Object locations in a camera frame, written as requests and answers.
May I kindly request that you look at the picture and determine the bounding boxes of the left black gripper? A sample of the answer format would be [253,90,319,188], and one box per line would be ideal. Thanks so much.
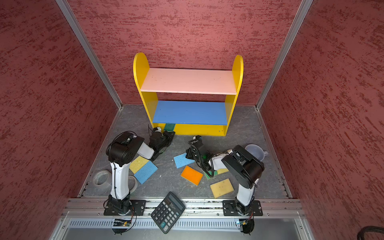
[157,131,176,151]

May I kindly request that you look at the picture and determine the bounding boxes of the dark green scrub sponge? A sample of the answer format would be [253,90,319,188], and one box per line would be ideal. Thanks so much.
[164,124,176,132]

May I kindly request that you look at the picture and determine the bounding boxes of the blue sponge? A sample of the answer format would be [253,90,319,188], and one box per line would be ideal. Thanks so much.
[134,162,158,185]
[174,153,195,169]

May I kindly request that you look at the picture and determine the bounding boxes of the bright green sponge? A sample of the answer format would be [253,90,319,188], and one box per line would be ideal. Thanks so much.
[204,171,218,180]

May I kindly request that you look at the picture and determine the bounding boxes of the yellow sponge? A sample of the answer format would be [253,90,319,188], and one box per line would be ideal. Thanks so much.
[130,156,149,174]
[217,169,229,175]
[210,179,234,199]

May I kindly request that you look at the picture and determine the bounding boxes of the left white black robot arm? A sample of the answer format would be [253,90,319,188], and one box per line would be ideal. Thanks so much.
[106,127,176,216]

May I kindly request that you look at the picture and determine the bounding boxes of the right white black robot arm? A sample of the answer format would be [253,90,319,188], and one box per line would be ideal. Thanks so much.
[186,136,265,216]

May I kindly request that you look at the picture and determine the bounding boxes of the yellow shelf pink blue boards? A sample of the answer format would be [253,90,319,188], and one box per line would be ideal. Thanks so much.
[133,53,244,137]

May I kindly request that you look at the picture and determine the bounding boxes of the orange sponge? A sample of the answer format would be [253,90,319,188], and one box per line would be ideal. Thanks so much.
[181,166,203,186]

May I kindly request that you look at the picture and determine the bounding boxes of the clear tape roll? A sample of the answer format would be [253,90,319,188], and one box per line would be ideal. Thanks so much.
[128,176,138,193]

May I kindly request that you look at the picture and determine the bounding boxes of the black calculator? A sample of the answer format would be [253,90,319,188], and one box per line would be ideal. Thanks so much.
[151,192,186,234]

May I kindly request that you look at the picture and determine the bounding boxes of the grey plastic cup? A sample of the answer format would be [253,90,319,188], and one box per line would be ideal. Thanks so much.
[245,144,269,162]

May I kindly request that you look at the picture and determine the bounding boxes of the grey tape roll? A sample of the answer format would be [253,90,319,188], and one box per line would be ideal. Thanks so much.
[93,170,112,189]

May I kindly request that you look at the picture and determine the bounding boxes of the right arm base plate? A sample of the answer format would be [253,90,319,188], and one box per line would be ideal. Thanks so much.
[222,200,263,217]

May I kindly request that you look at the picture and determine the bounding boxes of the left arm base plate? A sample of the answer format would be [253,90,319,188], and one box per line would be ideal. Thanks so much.
[104,200,147,217]

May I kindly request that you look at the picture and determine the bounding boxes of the right circuit board with wires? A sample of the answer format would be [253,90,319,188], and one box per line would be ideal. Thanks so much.
[238,219,255,235]

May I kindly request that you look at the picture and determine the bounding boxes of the circuit board with wires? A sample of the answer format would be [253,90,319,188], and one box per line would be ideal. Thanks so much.
[112,219,132,235]
[238,219,255,235]

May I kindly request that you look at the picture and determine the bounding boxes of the left circuit board with wires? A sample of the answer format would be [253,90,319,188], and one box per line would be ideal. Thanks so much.
[112,219,132,235]

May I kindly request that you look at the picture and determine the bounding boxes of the aluminium front rail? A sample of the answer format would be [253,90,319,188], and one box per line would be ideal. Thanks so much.
[50,198,314,240]

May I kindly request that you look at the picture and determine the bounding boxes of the left aluminium corner post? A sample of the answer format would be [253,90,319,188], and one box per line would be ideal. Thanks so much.
[56,0,123,110]

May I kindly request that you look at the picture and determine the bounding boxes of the aluminium corner post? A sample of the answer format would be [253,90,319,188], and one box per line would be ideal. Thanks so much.
[56,0,123,110]
[256,0,313,112]

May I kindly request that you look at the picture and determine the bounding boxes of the black cable bottom right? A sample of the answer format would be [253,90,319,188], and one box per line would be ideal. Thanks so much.
[356,225,384,240]

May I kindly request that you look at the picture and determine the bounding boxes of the right aluminium corner post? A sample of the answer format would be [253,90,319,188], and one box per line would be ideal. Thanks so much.
[256,0,313,112]

